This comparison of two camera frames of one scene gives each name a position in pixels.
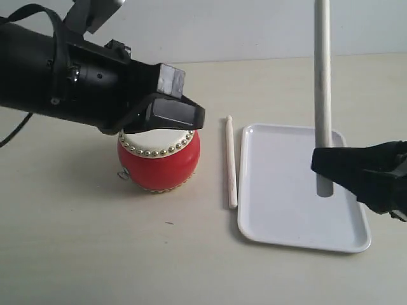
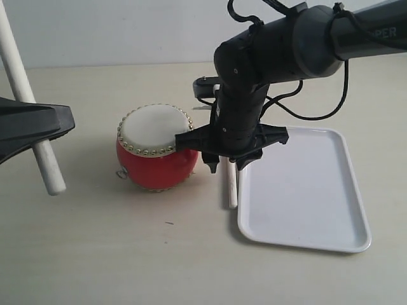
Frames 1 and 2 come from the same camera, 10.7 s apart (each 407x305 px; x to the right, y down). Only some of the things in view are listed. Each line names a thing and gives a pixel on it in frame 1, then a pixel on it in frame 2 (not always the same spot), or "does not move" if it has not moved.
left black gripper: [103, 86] -> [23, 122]
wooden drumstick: [231, 179] does not move
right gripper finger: [382, 192] -> [241, 162]
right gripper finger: [333, 163] -> [212, 161]
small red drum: [159, 161] does not move
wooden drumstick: [322, 110] -> [44, 149]
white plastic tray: [279, 203] does not move
